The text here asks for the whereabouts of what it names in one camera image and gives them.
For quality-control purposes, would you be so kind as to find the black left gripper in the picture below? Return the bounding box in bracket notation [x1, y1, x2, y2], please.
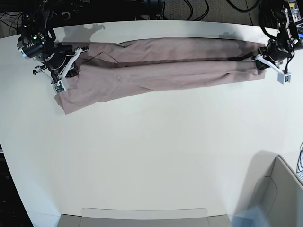
[258, 39, 294, 67]

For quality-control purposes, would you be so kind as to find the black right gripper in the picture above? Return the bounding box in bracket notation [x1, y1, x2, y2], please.
[45, 44, 75, 77]

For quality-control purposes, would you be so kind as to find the mauve pink T-shirt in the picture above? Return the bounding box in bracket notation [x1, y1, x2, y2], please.
[54, 37, 265, 114]

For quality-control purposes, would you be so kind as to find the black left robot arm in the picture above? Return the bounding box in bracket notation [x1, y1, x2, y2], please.
[258, 0, 303, 66]

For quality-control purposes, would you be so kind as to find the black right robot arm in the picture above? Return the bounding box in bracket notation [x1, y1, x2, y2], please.
[17, 0, 79, 82]

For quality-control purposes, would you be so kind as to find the blue striped cloth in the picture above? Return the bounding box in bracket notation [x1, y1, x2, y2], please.
[296, 144, 303, 182]

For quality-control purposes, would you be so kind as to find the grey cardboard box right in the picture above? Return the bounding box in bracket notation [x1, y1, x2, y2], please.
[244, 156, 303, 227]

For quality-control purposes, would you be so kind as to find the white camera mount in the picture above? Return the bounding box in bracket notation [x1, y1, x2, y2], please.
[32, 46, 90, 96]
[251, 54, 291, 84]

